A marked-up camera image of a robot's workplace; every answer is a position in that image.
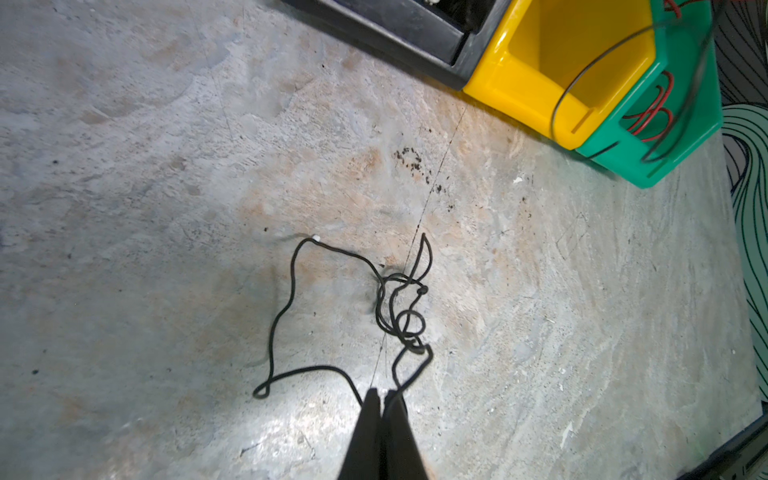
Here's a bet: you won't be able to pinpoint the black plastic bin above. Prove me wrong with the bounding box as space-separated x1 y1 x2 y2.
288 0 512 90

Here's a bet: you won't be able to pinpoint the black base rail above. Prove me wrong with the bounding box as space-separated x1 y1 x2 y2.
678 414 767 480

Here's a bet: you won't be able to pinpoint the yellow plastic bin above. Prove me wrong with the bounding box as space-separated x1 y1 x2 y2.
463 0 656 150

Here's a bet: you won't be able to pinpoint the red cables in green bin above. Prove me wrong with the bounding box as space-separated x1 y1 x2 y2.
623 0 688 144

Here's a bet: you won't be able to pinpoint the green plastic bin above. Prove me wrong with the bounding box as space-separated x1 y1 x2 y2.
577 1 723 188

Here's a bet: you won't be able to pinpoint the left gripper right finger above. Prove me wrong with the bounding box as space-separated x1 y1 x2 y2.
381 390 428 480

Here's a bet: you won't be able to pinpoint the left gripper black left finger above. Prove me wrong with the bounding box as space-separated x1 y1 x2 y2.
338 388 381 480

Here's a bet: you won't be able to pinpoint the red black cable bundle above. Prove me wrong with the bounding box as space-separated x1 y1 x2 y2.
251 232 434 415

